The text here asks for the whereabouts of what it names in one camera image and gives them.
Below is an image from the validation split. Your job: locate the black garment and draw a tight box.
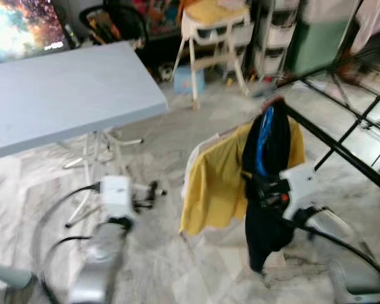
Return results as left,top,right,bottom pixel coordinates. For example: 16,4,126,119
241,104,295,273

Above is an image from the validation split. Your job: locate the white hanging garment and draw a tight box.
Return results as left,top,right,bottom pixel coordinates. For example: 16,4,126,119
184,130,206,191

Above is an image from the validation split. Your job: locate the yellow shirt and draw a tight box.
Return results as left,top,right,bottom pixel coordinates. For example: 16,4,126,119
179,117,307,236

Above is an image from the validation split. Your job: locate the black metal drying rack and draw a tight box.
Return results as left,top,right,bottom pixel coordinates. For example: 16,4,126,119
266,38,380,197

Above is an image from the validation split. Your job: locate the light blue box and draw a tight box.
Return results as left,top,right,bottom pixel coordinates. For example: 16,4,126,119
173,63,206,94

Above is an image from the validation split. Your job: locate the black white toy ball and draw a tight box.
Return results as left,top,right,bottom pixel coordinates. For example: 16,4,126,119
160,65,175,81

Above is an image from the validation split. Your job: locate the light blue plastic table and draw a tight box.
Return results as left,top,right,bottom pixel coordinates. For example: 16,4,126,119
0,41,170,226

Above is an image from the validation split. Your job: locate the green and white appliance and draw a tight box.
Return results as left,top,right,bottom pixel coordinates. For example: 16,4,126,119
285,0,362,77

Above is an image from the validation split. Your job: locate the white drawer cart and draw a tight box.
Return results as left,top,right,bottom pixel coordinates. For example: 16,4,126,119
253,0,301,80

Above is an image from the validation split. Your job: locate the white baby high chair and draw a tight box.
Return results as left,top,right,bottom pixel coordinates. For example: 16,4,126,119
173,0,254,110

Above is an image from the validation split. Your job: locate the black folded stroller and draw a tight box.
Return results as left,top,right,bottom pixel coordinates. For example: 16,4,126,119
79,3,149,49

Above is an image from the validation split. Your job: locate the yellow seat cushion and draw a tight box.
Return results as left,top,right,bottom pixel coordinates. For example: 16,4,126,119
187,0,251,26

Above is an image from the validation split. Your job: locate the pink hanging cloth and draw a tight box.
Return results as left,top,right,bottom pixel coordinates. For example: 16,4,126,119
351,0,380,54

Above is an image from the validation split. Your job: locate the flat screen television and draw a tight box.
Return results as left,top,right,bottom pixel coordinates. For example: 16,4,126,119
0,0,70,64

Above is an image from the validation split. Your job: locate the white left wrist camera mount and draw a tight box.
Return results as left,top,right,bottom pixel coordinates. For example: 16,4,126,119
99,175,135,219

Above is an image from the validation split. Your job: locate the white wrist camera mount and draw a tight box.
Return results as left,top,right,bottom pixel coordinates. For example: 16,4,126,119
282,163,320,219
99,175,135,219

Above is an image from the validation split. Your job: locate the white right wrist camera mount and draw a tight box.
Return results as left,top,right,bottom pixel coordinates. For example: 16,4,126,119
282,163,320,219

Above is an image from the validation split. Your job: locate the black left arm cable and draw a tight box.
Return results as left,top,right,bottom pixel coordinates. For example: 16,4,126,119
32,182,102,304

